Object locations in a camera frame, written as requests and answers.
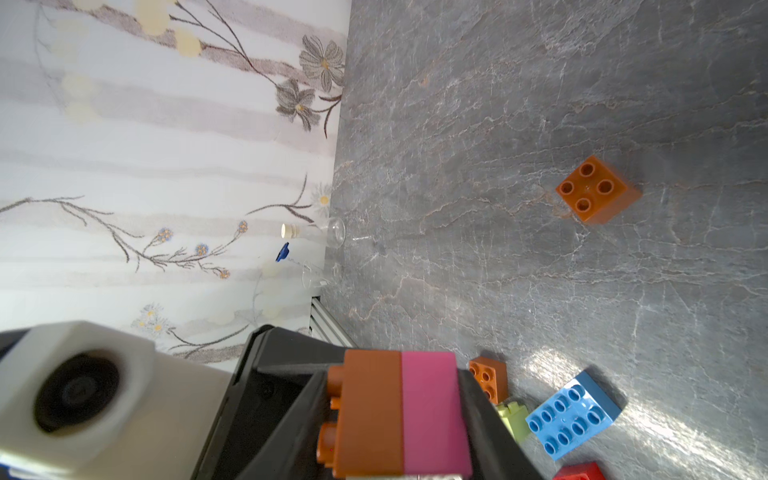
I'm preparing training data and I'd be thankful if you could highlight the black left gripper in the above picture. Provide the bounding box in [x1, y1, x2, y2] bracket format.
[191, 326, 348, 480]

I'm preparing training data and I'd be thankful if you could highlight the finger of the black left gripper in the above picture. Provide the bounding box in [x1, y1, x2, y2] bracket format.
[458, 369, 543, 480]

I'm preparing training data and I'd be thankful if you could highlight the pink small lego brick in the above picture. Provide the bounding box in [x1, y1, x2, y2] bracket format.
[402, 351, 473, 479]

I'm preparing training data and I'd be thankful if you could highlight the orange small lego brick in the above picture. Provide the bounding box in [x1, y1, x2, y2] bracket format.
[316, 349, 405, 479]

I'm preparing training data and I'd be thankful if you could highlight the lime green lego brick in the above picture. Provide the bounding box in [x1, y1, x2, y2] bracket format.
[496, 401, 531, 444]

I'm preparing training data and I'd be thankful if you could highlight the brown-orange lego brick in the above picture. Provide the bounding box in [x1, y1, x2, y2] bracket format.
[468, 356, 509, 405]

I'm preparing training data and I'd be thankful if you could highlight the red lego brick left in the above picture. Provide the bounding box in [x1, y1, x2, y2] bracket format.
[552, 462, 606, 480]

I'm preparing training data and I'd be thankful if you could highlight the light blue long lego brick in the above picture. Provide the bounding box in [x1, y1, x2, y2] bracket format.
[526, 370, 622, 461]

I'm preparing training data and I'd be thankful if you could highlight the clear bottle blue cap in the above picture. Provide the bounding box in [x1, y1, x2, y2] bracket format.
[275, 242, 337, 292]

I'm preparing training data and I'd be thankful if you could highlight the clear bottle white cap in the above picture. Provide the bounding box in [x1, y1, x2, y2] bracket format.
[281, 217, 346, 249]

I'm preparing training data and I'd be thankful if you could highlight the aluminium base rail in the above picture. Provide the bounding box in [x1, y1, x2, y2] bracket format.
[309, 297, 357, 348]

